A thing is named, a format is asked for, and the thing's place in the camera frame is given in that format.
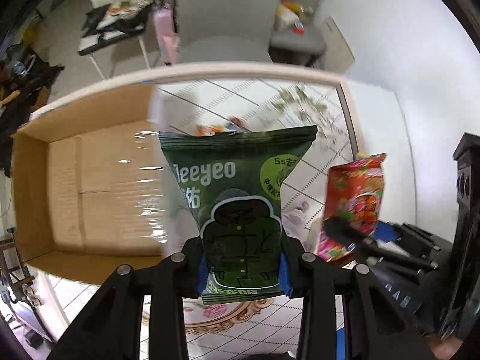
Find small red item on chair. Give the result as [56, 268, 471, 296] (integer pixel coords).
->
[292, 22, 305, 34]

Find pink suitcase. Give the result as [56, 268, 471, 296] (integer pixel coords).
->
[153, 7, 179, 65]

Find red floral snack bag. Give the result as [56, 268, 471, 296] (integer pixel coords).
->
[316, 153, 386, 262]

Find tissue pack on chair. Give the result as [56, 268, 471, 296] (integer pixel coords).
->
[274, 3, 300, 31]

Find far grey chair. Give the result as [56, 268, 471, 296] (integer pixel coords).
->
[269, 0, 326, 68]

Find orange panda snack bag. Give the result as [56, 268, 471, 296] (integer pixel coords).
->
[195, 117, 248, 137]

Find grey chair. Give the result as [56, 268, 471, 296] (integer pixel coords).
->
[269, 0, 326, 68]
[176, 0, 280, 63]

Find flat cardboard by wall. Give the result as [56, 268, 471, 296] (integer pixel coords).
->
[320, 16, 355, 73]

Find open cardboard box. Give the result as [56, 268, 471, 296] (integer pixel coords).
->
[12, 81, 177, 284]

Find white padded chair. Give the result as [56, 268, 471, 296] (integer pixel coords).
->
[76, 0, 159, 81]

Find black bag on chair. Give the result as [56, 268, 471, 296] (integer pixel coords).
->
[81, 5, 151, 40]

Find purple knotted cloth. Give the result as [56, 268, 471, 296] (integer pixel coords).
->
[281, 201, 324, 253]

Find green wet wipes pack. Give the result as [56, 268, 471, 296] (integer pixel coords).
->
[160, 125, 317, 306]

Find patterned white tablecloth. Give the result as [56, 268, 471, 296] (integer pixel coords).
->
[40, 61, 418, 360]

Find near grey chair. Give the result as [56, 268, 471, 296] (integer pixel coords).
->
[176, 0, 280, 63]

